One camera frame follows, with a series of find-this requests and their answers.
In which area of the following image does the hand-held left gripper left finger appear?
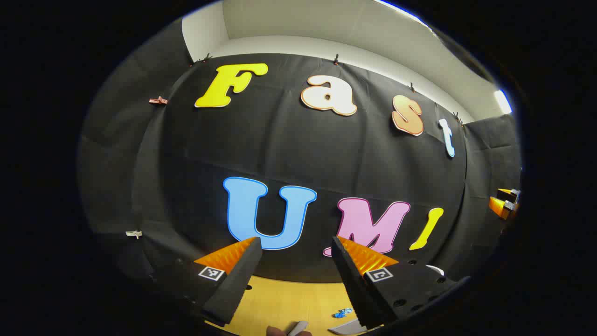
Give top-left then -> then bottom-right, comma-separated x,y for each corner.
159,237 -> 263,327

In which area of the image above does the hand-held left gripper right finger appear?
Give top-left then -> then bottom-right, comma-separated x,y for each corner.
331,236 -> 469,330

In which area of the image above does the grey dustpan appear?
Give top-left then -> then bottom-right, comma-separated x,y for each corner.
328,319 -> 367,336

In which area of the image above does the wooden desktop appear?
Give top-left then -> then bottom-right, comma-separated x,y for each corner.
205,275 -> 388,336

